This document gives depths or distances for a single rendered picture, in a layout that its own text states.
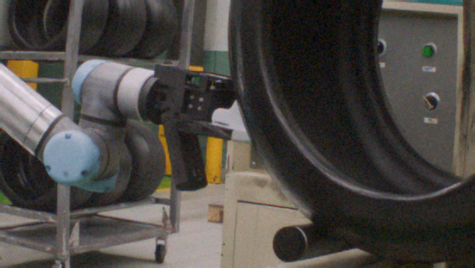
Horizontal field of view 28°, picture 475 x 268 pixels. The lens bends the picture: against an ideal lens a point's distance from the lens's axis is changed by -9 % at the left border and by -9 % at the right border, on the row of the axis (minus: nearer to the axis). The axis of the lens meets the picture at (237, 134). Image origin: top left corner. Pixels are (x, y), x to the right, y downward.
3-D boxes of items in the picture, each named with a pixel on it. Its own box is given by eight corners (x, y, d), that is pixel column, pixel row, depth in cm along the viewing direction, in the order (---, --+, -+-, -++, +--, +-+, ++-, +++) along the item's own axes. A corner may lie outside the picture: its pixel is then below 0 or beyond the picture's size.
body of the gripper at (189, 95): (210, 76, 135) (144, 62, 142) (199, 141, 136) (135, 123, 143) (245, 79, 141) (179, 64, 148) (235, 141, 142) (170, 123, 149)
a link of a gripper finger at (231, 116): (268, 103, 130) (211, 89, 136) (259, 148, 131) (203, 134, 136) (282, 103, 133) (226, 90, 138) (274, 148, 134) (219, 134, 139)
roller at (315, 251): (426, 233, 146) (401, 235, 149) (425, 204, 146) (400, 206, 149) (302, 263, 118) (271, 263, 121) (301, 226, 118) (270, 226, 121)
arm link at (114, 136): (55, 186, 145) (68, 113, 145) (74, 179, 157) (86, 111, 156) (103, 198, 145) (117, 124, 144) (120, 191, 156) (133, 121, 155)
